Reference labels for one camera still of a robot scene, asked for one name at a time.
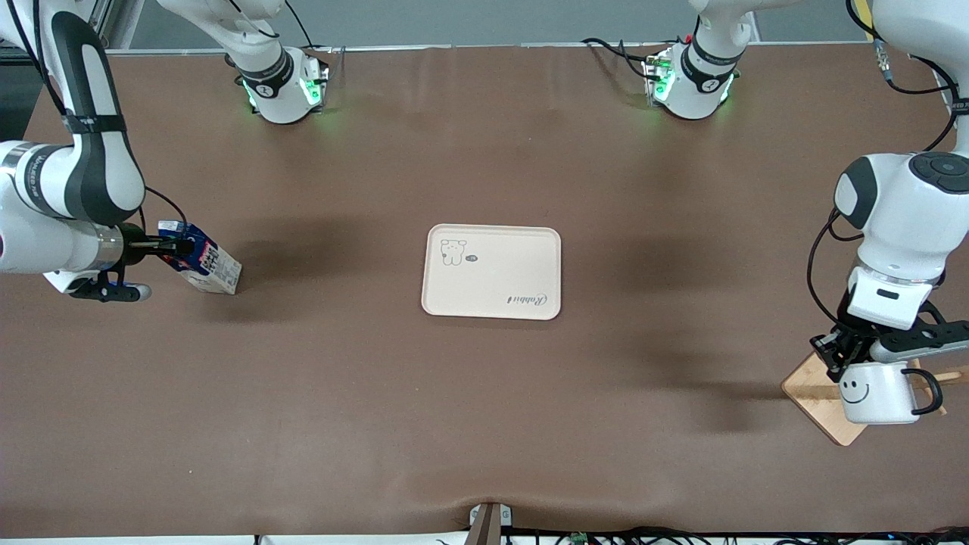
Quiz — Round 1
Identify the blue white milk carton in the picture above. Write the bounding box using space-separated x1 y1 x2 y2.
157 220 243 295

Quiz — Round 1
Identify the white smiley mug black handle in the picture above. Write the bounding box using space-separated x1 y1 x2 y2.
839 362 944 425

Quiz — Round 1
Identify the cream rabbit print tray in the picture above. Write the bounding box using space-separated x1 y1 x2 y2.
421 223 562 321

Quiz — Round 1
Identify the wooden mug stand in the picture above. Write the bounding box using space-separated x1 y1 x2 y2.
781 352 969 447

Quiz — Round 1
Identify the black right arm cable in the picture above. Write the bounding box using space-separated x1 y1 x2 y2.
11 0 189 228

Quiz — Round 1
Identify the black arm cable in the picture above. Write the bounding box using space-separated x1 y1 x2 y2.
806 0 966 326
11 0 189 228

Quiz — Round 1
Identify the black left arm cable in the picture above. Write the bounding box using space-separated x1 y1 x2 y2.
806 0 966 326

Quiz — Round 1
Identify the aluminium frame profile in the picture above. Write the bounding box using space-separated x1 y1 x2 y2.
91 0 133 50

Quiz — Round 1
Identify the black right base cable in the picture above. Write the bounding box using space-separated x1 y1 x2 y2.
284 0 334 54

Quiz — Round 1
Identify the black base cable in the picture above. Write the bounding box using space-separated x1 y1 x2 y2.
581 36 659 80
284 0 334 54

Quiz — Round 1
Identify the black left base cable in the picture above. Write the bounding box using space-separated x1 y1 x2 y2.
581 36 659 80

